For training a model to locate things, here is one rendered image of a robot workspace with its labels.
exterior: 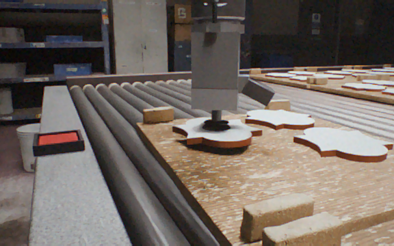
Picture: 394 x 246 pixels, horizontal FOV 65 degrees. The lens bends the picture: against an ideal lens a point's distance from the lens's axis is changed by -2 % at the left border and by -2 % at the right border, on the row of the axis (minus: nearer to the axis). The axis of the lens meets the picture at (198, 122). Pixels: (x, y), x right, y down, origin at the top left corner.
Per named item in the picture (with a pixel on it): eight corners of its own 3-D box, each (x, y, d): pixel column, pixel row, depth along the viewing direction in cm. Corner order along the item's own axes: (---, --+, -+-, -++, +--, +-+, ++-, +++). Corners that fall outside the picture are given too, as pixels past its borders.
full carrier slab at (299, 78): (306, 89, 116) (307, 76, 115) (246, 78, 152) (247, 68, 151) (371, 84, 130) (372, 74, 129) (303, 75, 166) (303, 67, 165)
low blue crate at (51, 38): (44, 44, 419) (43, 35, 416) (43, 44, 451) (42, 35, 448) (83, 43, 442) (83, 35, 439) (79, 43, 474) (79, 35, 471)
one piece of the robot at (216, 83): (282, 1, 38) (274, 130, 42) (276, 8, 47) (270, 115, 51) (185, 2, 40) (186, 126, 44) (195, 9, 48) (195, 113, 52)
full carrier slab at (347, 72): (373, 84, 130) (375, 74, 129) (304, 75, 166) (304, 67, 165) (423, 80, 144) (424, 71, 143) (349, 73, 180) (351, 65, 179)
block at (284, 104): (267, 113, 68) (268, 101, 67) (263, 111, 70) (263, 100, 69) (291, 111, 70) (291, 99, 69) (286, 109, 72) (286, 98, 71)
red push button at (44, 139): (39, 154, 49) (38, 145, 48) (40, 143, 54) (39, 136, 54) (79, 149, 51) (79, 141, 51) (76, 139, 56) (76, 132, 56)
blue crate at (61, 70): (53, 76, 442) (52, 64, 438) (59, 74, 478) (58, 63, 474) (90, 75, 452) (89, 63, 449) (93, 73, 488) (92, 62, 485)
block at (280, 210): (250, 247, 23) (251, 214, 23) (238, 234, 25) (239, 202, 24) (314, 229, 25) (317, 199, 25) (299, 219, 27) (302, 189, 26)
